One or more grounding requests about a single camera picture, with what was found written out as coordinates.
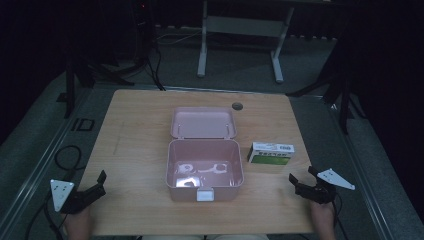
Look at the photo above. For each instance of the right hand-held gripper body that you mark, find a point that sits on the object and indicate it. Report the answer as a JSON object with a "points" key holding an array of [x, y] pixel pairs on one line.
{"points": [[325, 186]]}

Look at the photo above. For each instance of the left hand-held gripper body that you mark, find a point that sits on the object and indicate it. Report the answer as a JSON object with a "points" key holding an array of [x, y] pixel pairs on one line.
{"points": [[61, 193]]}

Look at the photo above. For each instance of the person's right hand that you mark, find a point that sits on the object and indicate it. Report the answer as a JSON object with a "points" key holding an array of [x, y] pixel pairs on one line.
{"points": [[322, 215]]}

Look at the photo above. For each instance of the person's left hand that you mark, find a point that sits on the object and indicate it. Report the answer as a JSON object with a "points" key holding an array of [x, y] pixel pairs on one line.
{"points": [[78, 224]]}

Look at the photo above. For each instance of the white and green medicine box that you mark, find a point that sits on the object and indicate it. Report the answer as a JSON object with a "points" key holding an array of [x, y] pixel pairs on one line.
{"points": [[270, 154]]}

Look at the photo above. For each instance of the black tripod stand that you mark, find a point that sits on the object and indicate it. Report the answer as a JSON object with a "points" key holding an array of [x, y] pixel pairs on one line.
{"points": [[86, 73], [336, 90]]}

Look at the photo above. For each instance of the pink plastic box with lid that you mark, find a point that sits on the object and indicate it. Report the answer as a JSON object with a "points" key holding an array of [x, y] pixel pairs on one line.
{"points": [[203, 160]]}

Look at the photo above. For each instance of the round grey table grommet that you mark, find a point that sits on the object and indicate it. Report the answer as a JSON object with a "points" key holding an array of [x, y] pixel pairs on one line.
{"points": [[237, 106]]}

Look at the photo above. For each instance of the dark equipment tower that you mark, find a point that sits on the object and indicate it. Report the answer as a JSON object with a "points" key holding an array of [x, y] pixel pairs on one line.
{"points": [[142, 30]]}

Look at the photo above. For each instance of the metal floor rail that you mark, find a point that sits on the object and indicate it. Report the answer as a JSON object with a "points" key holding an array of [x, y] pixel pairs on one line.
{"points": [[43, 163], [363, 180]]}

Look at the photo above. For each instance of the white metal desk frame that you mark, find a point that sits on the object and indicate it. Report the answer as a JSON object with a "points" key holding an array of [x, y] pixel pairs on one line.
{"points": [[245, 28]]}

